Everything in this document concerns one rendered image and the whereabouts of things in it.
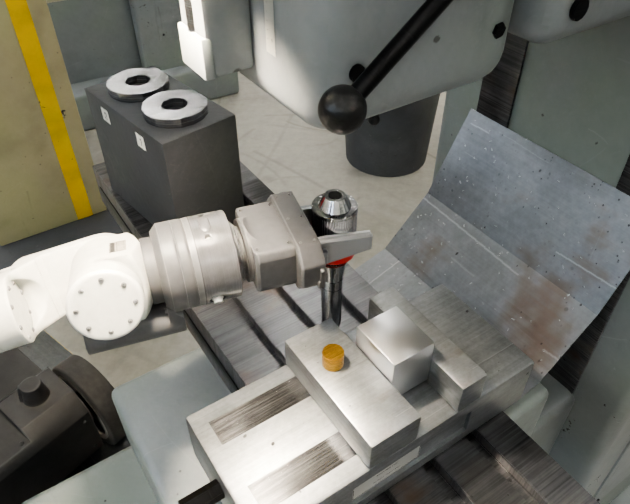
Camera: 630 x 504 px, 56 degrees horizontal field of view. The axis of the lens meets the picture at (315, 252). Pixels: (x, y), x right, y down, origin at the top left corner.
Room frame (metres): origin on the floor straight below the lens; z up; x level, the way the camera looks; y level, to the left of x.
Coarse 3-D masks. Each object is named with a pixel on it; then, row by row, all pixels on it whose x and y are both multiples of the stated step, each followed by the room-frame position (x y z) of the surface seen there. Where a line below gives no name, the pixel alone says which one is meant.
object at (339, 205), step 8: (328, 192) 0.48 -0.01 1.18; (336, 192) 0.48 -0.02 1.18; (344, 192) 0.49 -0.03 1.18; (320, 200) 0.48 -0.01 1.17; (328, 200) 0.47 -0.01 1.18; (336, 200) 0.47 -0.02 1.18; (344, 200) 0.47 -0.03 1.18; (320, 208) 0.47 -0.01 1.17; (328, 208) 0.47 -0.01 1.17; (336, 208) 0.47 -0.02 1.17; (344, 208) 0.47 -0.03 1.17
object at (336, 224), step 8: (352, 200) 0.49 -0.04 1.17; (312, 208) 0.48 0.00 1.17; (352, 208) 0.47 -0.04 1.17; (312, 216) 0.47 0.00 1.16; (320, 216) 0.46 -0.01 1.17; (328, 216) 0.46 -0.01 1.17; (336, 216) 0.46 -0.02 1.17; (344, 216) 0.46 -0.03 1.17; (352, 216) 0.46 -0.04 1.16; (312, 224) 0.47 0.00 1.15; (320, 224) 0.46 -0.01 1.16; (328, 224) 0.46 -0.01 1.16; (336, 224) 0.46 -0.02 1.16; (344, 224) 0.46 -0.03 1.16; (352, 224) 0.47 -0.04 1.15; (320, 232) 0.46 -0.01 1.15; (328, 232) 0.46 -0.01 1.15; (336, 232) 0.46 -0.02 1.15; (344, 232) 0.46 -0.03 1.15
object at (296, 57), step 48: (288, 0) 0.37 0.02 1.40; (336, 0) 0.36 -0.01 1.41; (384, 0) 0.37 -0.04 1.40; (480, 0) 0.42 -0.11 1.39; (288, 48) 0.37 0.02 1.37; (336, 48) 0.36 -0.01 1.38; (432, 48) 0.40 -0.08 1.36; (480, 48) 0.43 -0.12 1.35; (288, 96) 0.38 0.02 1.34; (384, 96) 0.38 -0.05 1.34
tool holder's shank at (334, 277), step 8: (344, 264) 0.47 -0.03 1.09; (328, 272) 0.47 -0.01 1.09; (336, 272) 0.47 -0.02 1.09; (328, 280) 0.47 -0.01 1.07; (336, 280) 0.47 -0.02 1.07; (328, 288) 0.47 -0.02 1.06; (336, 288) 0.47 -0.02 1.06; (328, 296) 0.47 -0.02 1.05; (336, 296) 0.47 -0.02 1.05; (328, 304) 0.47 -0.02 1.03; (336, 304) 0.47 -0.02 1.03; (328, 312) 0.47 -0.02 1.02; (336, 312) 0.47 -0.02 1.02; (336, 320) 0.47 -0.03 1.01
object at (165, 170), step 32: (96, 96) 0.80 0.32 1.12; (128, 96) 0.78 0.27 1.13; (160, 96) 0.78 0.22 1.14; (192, 96) 0.78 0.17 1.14; (96, 128) 0.82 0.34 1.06; (128, 128) 0.74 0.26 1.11; (160, 128) 0.71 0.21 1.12; (192, 128) 0.71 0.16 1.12; (224, 128) 0.73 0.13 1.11; (128, 160) 0.76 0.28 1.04; (160, 160) 0.68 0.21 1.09; (192, 160) 0.70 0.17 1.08; (224, 160) 0.73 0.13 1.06; (128, 192) 0.78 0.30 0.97; (160, 192) 0.69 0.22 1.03; (192, 192) 0.69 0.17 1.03; (224, 192) 0.73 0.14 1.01
